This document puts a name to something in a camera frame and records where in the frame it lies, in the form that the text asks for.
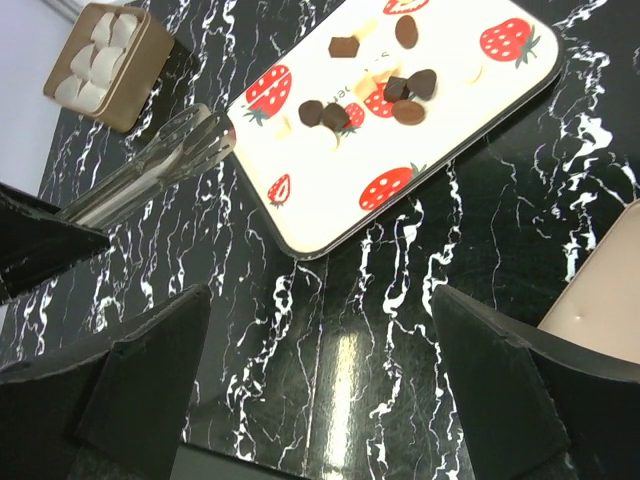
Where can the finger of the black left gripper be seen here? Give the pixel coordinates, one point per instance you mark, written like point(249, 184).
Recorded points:
point(36, 245)

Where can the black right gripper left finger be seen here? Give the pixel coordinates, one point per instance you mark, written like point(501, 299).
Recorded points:
point(111, 404)

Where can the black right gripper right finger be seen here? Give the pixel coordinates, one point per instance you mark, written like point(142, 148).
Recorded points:
point(533, 405)

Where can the white chocolate front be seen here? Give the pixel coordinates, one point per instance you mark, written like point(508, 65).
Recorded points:
point(284, 128)

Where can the brown chocolate box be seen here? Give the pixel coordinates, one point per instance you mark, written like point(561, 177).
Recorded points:
point(109, 64)

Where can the brown oval chocolate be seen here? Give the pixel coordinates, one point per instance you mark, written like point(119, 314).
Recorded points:
point(408, 112)

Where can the round white chocolate right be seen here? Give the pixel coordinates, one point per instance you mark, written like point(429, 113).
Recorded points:
point(471, 72)

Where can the dark chocolate cluster piece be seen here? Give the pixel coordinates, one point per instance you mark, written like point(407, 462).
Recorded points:
point(396, 89)

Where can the strawberry print tray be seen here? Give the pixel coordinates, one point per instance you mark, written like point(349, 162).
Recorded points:
point(323, 183)

